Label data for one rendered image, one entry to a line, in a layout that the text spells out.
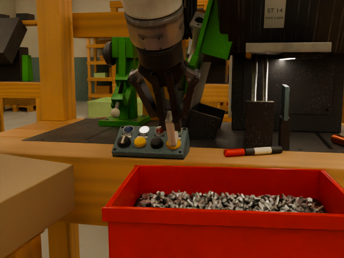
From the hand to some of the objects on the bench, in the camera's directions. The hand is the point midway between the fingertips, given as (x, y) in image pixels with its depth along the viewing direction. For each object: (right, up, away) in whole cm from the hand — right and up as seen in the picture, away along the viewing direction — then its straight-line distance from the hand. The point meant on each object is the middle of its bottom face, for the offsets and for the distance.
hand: (172, 129), depth 80 cm
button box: (-4, -9, +8) cm, 12 cm away
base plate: (+20, -3, +33) cm, 39 cm away
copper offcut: (+40, -4, +15) cm, 43 cm away
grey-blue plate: (+26, -4, +15) cm, 30 cm away
